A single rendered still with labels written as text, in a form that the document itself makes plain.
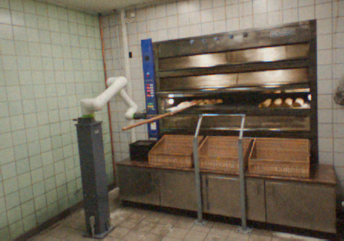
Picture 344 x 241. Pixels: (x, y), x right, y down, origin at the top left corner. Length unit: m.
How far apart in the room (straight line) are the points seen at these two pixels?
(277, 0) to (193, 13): 0.96
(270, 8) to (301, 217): 2.16
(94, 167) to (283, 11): 2.58
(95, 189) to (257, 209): 1.66
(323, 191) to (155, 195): 1.79
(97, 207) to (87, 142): 0.69
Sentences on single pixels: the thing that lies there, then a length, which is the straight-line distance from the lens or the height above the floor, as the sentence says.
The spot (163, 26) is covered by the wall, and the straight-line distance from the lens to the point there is 3.83.
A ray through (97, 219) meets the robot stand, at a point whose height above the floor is 0.19.
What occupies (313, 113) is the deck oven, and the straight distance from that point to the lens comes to 3.39.
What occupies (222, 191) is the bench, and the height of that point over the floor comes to 0.37.
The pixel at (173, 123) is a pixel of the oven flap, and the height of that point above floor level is 1.01.
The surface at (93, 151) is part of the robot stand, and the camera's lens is 3.03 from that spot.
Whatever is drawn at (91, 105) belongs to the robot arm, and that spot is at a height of 1.39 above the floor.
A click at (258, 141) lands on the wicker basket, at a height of 0.81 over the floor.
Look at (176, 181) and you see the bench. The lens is 3.36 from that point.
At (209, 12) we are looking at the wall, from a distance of 3.61.
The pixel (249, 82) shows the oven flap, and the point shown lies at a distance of 3.41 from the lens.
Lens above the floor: 1.59
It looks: 6 degrees down
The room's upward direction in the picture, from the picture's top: 4 degrees counter-clockwise
